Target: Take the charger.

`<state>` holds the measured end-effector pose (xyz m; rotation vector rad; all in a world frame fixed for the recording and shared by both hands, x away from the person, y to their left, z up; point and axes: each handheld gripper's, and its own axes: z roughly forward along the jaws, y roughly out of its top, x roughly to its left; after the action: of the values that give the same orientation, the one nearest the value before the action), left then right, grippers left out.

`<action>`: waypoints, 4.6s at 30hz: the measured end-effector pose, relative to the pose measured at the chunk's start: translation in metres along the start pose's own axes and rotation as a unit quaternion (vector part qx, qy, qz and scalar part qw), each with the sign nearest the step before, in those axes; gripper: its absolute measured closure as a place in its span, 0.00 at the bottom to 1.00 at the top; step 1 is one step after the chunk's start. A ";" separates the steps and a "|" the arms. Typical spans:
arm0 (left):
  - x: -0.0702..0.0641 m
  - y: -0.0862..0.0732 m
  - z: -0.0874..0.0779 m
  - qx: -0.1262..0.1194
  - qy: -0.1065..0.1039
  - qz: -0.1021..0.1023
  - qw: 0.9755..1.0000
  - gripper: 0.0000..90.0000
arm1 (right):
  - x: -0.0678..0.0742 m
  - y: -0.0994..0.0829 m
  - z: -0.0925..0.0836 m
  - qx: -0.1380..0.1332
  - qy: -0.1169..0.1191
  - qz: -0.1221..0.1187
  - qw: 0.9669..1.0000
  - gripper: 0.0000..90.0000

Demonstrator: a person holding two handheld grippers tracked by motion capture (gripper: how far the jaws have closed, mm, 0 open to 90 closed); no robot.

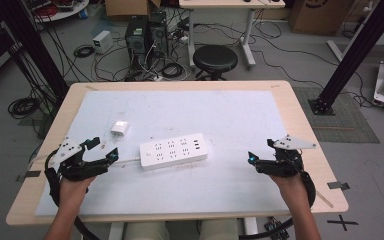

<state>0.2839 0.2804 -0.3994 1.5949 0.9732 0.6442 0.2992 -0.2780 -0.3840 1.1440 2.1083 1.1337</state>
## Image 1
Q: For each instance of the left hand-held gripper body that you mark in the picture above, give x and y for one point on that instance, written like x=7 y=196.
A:
x=75 y=168

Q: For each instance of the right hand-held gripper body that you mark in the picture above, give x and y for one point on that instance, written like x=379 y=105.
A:
x=285 y=160

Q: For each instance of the person's left hand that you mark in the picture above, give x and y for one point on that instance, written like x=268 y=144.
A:
x=75 y=188

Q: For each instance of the person's right hand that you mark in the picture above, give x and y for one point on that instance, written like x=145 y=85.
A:
x=288 y=185

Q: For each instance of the white charger plug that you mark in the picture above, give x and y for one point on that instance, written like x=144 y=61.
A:
x=120 y=128

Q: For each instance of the wooden table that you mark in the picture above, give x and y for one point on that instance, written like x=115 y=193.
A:
x=300 y=110

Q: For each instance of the grey tape piece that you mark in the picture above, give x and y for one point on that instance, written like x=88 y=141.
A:
x=30 y=175
x=338 y=185

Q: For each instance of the white power strip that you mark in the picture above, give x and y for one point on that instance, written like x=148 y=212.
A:
x=173 y=151

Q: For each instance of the grey floor mat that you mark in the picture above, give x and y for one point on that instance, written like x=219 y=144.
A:
x=343 y=123

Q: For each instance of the white table mat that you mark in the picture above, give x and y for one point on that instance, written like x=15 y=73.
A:
x=186 y=193

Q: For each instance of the person's legs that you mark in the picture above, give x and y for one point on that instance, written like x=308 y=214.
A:
x=213 y=230

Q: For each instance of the black tape cross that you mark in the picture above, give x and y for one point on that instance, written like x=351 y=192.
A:
x=342 y=222

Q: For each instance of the white power supply box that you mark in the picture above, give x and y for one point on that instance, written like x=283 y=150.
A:
x=102 y=41

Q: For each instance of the black round stool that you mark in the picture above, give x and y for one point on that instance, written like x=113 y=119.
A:
x=215 y=58

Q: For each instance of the black computer tower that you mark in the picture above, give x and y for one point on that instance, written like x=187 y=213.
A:
x=136 y=40
x=158 y=33

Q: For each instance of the large brown cardboard box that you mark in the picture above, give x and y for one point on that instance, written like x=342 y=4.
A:
x=320 y=15

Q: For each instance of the white round table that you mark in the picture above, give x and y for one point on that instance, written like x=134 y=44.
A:
x=60 y=8

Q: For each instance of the white desk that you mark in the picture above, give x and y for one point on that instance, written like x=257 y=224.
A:
x=230 y=3

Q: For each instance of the black metal post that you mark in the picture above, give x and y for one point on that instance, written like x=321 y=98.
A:
x=356 y=50
x=33 y=43

